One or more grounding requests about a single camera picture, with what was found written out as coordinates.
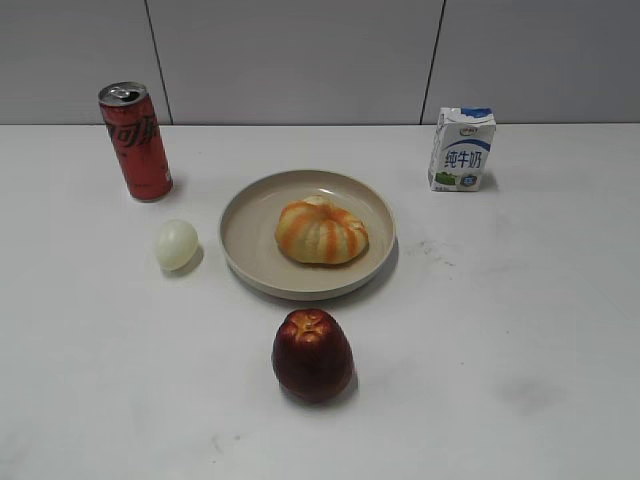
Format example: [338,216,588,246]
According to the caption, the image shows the beige round plate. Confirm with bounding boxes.
[218,170,398,301]

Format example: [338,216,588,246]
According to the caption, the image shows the dark red apple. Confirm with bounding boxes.
[271,308,354,403]

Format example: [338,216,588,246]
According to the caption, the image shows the white egg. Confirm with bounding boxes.
[154,219,199,271]

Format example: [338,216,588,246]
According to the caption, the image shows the white blue milk carton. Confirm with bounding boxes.
[427,107,497,192]

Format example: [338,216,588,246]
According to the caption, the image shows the red cola can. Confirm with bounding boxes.
[98,81,173,202]

